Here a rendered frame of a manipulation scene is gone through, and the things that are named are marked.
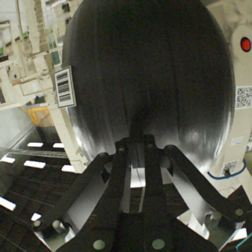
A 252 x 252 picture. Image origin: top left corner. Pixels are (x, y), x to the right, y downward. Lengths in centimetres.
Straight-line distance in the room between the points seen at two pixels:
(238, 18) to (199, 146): 37
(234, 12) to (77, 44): 40
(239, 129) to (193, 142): 35
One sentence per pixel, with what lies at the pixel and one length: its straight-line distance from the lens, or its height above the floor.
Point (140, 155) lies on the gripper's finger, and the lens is 16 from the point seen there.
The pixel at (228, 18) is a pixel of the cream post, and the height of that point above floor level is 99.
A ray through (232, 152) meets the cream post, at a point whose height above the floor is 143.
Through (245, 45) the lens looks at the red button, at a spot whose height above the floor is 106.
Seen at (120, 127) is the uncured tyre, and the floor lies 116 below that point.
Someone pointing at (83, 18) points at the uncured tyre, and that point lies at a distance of 28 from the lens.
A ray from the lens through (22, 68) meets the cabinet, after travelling 501.
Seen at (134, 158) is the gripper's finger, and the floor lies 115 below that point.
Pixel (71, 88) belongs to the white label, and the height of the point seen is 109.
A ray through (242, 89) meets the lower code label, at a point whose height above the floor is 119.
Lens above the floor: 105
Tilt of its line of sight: 28 degrees up
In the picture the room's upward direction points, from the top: 169 degrees clockwise
